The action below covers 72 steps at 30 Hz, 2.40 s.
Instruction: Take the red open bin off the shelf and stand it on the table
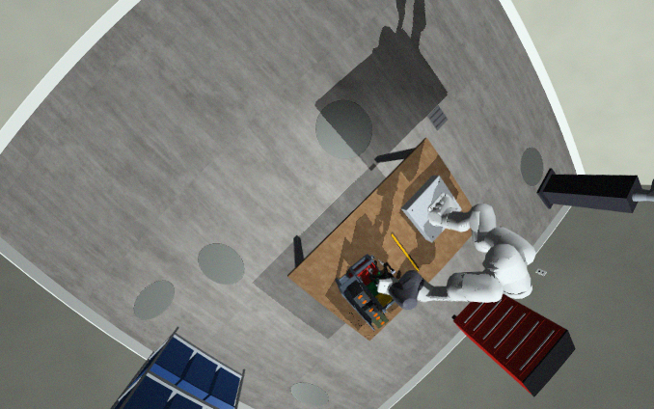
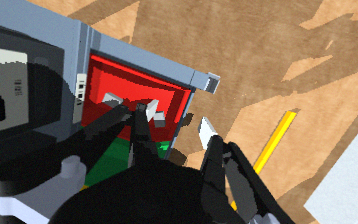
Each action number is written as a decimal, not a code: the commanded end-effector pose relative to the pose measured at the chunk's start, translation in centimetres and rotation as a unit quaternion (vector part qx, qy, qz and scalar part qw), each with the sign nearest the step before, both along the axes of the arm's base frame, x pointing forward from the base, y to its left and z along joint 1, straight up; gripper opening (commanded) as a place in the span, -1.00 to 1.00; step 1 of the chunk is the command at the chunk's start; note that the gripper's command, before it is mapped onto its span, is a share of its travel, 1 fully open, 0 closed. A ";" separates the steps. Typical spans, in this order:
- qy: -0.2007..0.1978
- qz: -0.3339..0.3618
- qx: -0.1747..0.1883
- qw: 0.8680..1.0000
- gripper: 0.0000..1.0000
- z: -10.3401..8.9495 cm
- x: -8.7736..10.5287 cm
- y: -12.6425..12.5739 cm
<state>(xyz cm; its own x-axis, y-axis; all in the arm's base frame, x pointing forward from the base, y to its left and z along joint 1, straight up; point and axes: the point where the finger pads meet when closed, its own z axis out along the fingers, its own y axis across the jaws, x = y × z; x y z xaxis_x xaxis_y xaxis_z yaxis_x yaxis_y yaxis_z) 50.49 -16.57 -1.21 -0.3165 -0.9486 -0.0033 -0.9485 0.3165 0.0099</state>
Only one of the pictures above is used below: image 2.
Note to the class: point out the yellow bar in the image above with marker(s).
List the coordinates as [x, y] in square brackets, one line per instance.
[274, 140]

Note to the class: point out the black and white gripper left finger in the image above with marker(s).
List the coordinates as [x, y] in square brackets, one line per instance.
[35, 185]

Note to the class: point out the grey shelf rack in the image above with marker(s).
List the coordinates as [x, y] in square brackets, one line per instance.
[79, 40]

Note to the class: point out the green open bin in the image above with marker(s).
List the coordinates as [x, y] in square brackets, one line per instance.
[115, 160]

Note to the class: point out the red bin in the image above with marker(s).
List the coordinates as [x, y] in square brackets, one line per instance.
[128, 85]

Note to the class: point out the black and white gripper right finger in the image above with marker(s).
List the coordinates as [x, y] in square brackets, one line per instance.
[254, 202]

